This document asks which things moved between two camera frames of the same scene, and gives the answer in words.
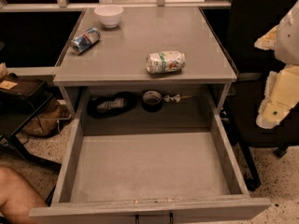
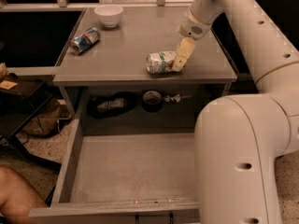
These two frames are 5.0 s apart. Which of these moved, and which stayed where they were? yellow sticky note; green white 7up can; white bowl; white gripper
Moved: white gripper
Stayed: yellow sticky note; green white 7up can; white bowl
